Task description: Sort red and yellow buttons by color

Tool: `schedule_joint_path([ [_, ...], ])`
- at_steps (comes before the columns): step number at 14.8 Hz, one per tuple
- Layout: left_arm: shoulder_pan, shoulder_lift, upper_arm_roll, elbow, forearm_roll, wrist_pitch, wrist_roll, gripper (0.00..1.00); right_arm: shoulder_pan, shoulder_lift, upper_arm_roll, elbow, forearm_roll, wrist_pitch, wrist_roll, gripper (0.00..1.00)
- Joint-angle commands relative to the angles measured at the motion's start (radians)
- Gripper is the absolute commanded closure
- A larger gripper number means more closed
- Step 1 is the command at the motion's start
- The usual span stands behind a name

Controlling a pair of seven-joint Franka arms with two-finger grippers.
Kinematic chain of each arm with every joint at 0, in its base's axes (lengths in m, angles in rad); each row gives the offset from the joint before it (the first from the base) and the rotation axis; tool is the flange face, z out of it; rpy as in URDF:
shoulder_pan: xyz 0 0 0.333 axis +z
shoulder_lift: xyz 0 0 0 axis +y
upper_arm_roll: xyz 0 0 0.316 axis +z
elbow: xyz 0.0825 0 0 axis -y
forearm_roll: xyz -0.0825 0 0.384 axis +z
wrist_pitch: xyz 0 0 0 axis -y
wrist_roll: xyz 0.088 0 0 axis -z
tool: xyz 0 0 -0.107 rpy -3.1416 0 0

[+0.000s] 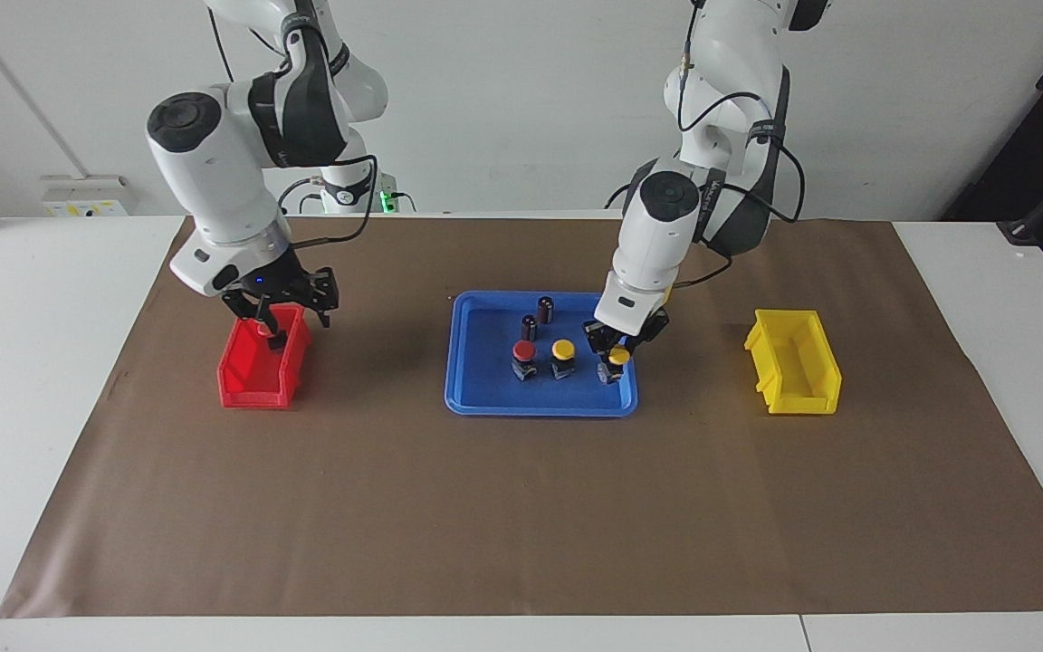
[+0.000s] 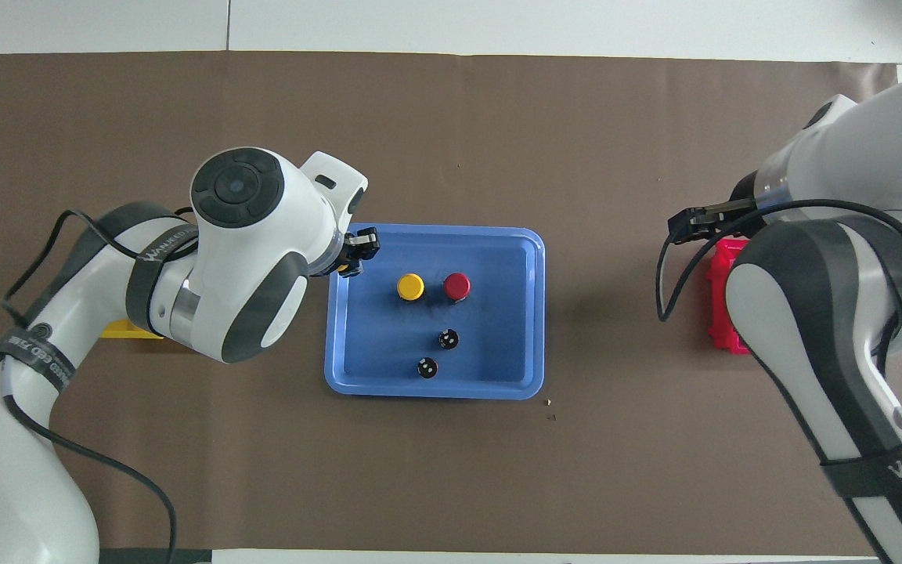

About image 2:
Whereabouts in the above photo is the brown paper table mat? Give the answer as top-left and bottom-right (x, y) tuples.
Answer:
(0, 51), (902, 551)

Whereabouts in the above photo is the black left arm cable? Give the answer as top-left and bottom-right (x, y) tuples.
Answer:
(0, 208), (179, 564)

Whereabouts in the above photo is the red plastic storage bin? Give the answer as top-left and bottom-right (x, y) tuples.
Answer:
(706, 239), (753, 356)

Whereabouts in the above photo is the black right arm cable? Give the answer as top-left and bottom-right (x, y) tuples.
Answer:
(655, 198), (902, 371)

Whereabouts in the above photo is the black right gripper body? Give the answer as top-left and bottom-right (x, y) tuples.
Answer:
(717, 196), (767, 236)

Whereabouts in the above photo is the black velcro cable strap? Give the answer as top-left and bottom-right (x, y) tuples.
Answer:
(0, 325), (78, 392)
(819, 435), (902, 499)
(124, 222), (203, 334)

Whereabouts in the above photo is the blue plastic tray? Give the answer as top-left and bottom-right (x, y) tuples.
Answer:
(324, 223), (546, 401)

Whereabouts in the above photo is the yellow plastic storage bin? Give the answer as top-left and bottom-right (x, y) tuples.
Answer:
(100, 320), (164, 340)

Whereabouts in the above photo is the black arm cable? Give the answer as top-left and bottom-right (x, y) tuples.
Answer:
(0, 208), (179, 564)
(655, 198), (902, 371)

